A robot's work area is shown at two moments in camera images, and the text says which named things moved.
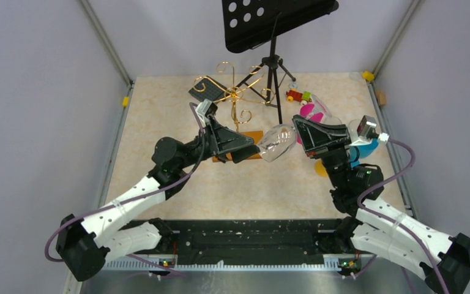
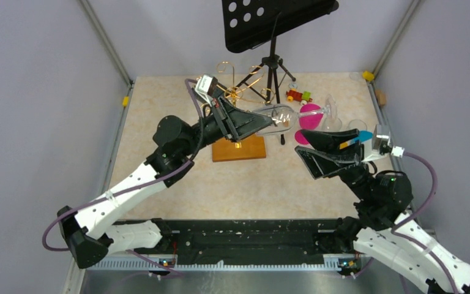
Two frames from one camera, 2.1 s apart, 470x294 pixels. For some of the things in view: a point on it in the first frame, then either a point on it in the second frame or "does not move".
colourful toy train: [293, 95] does not move
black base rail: [196, 241] does not move
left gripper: [223, 139] to [236, 123]
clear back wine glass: [276, 141] to [284, 117]
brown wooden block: [381, 97] does not move
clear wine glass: [352, 128] does not move
